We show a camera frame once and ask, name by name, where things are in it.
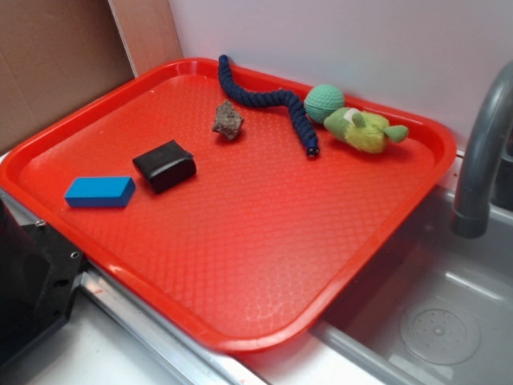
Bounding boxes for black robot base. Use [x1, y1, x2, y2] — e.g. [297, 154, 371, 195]
[1, 204, 85, 368]

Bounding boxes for grey brown rock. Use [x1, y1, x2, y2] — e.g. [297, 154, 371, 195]
[212, 100, 244, 140]

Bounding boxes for red plastic tray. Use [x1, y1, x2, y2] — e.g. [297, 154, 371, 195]
[1, 59, 456, 353]

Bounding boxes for black rectangular block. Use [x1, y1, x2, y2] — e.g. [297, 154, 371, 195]
[132, 140, 197, 194]

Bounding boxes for green dimpled ball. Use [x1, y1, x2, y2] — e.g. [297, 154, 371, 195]
[304, 84, 345, 124]

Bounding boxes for green plush toy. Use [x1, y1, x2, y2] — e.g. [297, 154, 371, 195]
[323, 107, 409, 154]

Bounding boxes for blue rectangular block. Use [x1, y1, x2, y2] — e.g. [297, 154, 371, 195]
[64, 176, 135, 208]

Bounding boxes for grey faucet spout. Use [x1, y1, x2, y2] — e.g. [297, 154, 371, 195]
[451, 63, 512, 238]

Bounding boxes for grey sink basin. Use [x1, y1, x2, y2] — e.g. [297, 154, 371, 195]
[314, 188, 512, 384]

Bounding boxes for brown cardboard panel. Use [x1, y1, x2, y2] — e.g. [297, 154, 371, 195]
[1, 1, 182, 153]

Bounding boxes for dark blue braided rope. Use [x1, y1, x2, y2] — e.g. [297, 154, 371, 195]
[217, 55, 321, 160]

